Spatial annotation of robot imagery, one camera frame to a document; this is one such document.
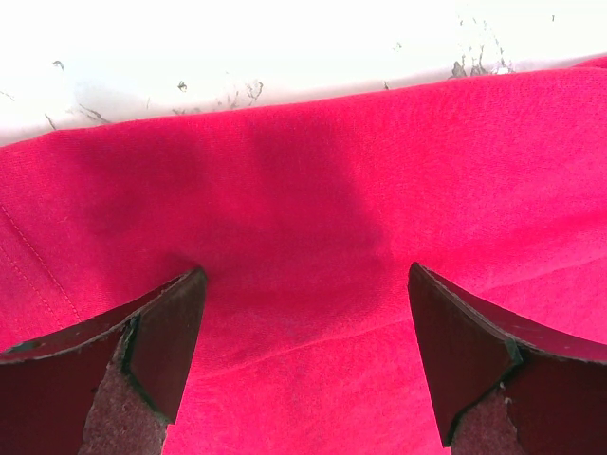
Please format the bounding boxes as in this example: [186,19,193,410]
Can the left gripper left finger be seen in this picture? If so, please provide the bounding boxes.
[1,268,207,454]

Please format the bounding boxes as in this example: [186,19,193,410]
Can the red t shirt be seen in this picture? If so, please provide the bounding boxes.
[1,59,606,454]

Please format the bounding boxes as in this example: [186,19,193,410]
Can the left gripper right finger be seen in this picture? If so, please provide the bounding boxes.
[408,263,606,454]

